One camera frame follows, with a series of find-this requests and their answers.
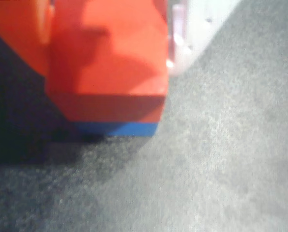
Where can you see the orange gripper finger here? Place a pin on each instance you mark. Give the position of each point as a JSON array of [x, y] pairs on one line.
[[15, 26]]

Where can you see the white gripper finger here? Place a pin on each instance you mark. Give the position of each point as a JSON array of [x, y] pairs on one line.
[[197, 24]]

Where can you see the red cube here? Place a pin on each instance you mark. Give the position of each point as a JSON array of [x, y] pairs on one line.
[[114, 62]]

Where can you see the blue cube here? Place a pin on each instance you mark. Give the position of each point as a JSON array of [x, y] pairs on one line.
[[131, 129]]

